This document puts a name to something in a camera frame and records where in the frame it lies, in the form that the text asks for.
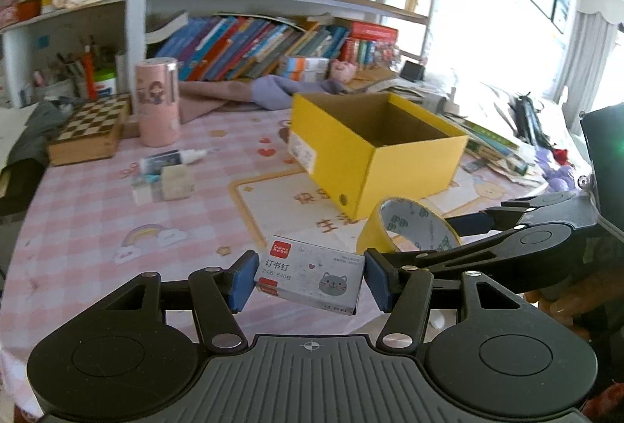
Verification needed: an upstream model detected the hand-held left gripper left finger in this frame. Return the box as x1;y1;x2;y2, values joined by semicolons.
100;251;260;353

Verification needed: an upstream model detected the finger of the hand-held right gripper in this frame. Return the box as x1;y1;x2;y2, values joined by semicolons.
456;191;596;237
385;228;530;278

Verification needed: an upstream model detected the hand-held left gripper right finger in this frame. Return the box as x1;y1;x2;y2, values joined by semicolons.
363;248;530;350

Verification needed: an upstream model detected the yellow tape roll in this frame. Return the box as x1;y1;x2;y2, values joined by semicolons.
357;197;464;258

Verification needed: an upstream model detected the white staple box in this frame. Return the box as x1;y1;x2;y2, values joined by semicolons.
253;235;366;317

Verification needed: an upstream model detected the yellow cardboard box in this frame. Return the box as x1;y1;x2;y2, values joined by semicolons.
289;92;469;220

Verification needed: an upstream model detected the white charger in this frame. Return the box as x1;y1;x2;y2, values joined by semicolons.
161;165;193;200

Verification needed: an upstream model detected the glue bottle dark label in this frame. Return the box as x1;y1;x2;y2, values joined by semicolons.
140;149;215;175

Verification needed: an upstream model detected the pink cylindrical container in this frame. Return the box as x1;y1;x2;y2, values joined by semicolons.
134;57;180;147

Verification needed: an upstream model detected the person's right hand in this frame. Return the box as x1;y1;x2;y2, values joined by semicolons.
539;287;593;336

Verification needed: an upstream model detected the green-edged book stack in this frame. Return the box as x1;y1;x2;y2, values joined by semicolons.
458;118;530;175

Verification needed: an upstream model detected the pink checkered tablecloth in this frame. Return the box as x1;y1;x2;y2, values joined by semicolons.
0;104;551;419

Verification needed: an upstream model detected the pink cloth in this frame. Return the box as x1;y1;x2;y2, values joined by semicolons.
178;79;274;114

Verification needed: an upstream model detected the purple cloth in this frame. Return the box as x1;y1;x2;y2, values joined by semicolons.
251;74;349;109

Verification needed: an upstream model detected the pink pig figurine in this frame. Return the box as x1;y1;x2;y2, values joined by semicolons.
329;60;356;85

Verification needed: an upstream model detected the red book box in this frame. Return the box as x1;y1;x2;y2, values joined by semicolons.
351;21;398;41

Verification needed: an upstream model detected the stack of small orange-white boxes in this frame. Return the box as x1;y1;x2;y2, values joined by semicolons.
280;55;330;80

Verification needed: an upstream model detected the wooden chess box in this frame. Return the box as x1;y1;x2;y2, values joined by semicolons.
47;94;132;166

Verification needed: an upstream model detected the row of leaning books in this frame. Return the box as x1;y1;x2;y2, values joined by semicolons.
158;16;352;83

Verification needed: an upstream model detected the white jar green lid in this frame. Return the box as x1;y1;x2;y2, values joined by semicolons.
92;69;118;98

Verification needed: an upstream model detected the grey cloth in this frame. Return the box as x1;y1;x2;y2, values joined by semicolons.
10;99;74;165

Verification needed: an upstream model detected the pen cup with pens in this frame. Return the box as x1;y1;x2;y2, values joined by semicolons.
32;38;89;104

